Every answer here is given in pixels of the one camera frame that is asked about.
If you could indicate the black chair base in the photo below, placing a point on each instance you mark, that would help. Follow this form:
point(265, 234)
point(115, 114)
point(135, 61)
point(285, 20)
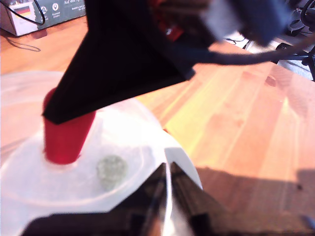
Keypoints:
point(302, 56)

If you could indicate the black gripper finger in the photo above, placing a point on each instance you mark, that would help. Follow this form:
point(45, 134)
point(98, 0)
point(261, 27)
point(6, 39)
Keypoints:
point(110, 61)
point(137, 216)
point(199, 211)

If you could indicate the green white carton with flag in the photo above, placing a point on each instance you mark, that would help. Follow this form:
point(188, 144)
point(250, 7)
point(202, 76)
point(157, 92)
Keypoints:
point(61, 12)

